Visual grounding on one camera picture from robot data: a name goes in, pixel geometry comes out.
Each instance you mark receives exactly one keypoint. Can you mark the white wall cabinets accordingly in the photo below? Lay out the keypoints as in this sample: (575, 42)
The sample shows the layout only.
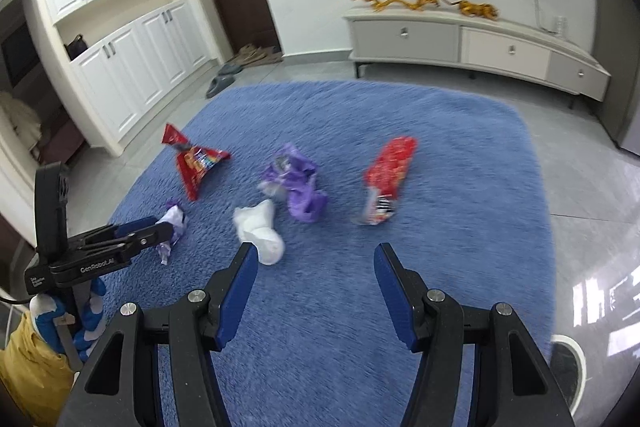
(117, 63)

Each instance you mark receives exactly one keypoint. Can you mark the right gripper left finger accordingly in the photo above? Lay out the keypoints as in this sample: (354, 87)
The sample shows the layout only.
(121, 384)

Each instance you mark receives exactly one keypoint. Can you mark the red foil wrapper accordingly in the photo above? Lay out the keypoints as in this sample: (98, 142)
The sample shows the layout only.
(383, 180)

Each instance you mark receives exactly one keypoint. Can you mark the red snack chip bag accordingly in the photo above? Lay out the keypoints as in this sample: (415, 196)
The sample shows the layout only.
(193, 161)

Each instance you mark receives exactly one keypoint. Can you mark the yellow sleeve forearm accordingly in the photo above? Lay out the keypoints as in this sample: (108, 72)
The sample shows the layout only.
(35, 380)

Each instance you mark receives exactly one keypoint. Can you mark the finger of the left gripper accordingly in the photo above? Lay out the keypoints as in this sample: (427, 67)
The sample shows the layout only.
(145, 238)
(126, 228)

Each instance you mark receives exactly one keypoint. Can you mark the white router on cabinet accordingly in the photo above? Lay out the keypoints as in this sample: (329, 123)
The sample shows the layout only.
(559, 27)

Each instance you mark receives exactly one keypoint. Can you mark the white-rimmed trash bin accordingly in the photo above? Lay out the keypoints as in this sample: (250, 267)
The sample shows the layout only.
(569, 367)

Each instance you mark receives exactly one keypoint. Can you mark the purple plastic bag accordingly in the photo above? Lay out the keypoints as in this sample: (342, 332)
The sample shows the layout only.
(292, 177)

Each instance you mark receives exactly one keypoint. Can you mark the blue white gloved hand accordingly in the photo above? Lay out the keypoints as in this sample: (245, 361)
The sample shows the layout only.
(44, 309)

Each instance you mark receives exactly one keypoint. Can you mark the small purple wrapper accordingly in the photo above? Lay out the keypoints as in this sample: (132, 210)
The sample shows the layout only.
(174, 223)

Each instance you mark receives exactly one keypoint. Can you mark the golden dragon figurine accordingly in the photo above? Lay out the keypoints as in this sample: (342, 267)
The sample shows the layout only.
(412, 5)

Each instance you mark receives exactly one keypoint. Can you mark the blue shaggy rug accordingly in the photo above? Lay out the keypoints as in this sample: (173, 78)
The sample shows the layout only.
(316, 345)

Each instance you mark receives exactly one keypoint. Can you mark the brown door mat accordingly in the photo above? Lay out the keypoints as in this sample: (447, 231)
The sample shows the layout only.
(252, 56)

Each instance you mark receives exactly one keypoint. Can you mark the white plastic bag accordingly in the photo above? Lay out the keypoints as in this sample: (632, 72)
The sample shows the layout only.
(255, 225)

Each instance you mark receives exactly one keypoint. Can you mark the golden tiger figurine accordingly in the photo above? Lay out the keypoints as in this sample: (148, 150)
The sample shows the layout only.
(482, 10)

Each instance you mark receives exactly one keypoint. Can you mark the white grey TV cabinet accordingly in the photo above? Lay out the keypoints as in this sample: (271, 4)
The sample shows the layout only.
(476, 45)

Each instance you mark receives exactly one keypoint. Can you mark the grey double-door refrigerator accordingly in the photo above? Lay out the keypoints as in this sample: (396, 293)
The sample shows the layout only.
(616, 47)

